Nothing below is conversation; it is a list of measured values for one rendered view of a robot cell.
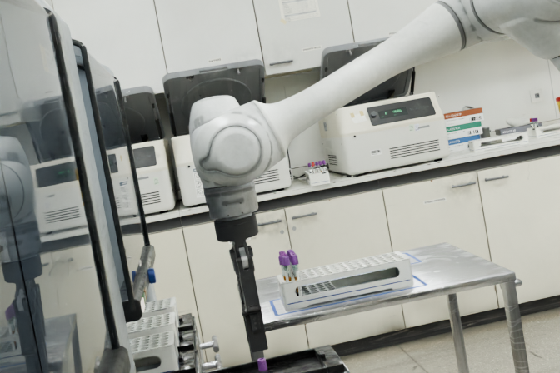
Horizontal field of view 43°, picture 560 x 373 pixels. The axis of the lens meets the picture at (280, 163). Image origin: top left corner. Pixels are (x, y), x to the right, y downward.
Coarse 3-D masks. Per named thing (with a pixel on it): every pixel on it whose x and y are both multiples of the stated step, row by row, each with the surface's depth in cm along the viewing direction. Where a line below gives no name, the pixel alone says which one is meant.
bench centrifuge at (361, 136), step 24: (336, 48) 372; (360, 48) 374; (408, 72) 399; (360, 96) 407; (384, 96) 412; (408, 96) 370; (432, 96) 370; (336, 120) 367; (360, 120) 361; (384, 120) 361; (408, 120) 362; (432, 120) 363; (336, 144) 376; (360, 144) 358; (384, 144) 360; (408, 144) 362; (432, 144) 363; (336, 168) 388; (360, 168) 359; (384, 168) 361
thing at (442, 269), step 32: (416, 256) 187; (448, 256) 181; (416, 288) 156; (448, 288) 153; (512, 288) 155; (288, 320) 150; (320, 320) 151; (512, 320) 155; (256, 352) 150; (512, 352) 157
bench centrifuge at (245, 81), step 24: (192, 72) 362; (216, 72) 364; (240, 72) 364; (168, 96) 367; (192, 96) 375; (240, 96) 384; (264, 96) 382; (192, 168) 347; (288, 168) 356; (192, 192) 347
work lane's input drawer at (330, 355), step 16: (304, 352) 128; (320, 352) 123; (336, 352) 127; (224, 368) 126; (240, 368) 126; (256, 368) 127; (272, 368) 125; (288, 368) 124; (304, 368) 123; (320, 368) 117; (336, 368) 117
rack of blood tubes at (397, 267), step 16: (384, 256) 166; (400, 256) 162; (304, 272) 163; (320, 272) 160; (336, 272) 157; (352, 272) 157; (368, 272) 168; (384, 272) 168; (400, 272) 158; (288, 288) 156; (304, 288) 164; (320, 288) 161; (336, 288) 166; (352, 288) 157; (384, 288) 158; (304, 304) 156
